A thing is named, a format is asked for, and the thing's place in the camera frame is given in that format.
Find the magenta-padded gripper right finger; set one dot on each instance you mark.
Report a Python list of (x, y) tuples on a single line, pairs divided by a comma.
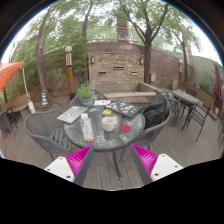
[(146, 160)]

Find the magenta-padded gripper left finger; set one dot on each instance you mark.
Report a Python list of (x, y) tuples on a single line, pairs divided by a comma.
[(77, 163)]

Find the clear white-capped drink bottle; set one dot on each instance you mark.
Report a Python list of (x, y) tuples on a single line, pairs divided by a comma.
[(87, 128)]

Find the black jacket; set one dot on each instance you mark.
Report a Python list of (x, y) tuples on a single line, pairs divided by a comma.
[(156, 111)]

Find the silver laptop with stickers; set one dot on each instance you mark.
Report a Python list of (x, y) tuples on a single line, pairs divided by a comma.
[(71, 114)]

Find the white cup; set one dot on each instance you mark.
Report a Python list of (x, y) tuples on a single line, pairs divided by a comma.
[(109, 124)]

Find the black laptop with stickers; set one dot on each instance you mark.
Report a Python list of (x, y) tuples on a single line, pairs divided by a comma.
[(124, 108)]

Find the blue card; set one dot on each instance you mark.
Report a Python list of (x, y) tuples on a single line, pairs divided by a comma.
[(95, 109)]

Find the yellow card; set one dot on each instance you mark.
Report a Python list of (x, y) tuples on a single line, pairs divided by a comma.
[(107, 112)]

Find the black metal chair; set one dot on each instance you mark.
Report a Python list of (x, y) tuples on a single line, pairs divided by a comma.
[(6, 121), (198, 116), (174, 106)]

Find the white booklet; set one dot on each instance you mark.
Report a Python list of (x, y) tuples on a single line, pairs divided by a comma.
[(101, 102)]

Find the green plant in blue pot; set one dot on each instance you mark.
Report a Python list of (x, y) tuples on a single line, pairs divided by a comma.
[(85, 93)]

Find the blue and yellow striped bollard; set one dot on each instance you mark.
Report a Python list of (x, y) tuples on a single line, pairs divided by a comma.
[(44, 98)]

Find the round dark patio table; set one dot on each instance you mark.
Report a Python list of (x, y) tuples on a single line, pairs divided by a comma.
[(185, 96)]

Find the wooden bench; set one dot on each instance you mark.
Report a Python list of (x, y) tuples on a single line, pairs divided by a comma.
[(16, 101)]

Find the orange parasol with white pole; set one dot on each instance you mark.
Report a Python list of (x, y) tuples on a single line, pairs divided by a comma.
[(9, 71)]

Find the grey wall box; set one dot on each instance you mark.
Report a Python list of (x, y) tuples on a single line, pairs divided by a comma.
[(153, 77)]

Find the black wall lamp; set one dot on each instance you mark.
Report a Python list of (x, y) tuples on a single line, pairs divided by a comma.
[(93, 60), (141, 61)]

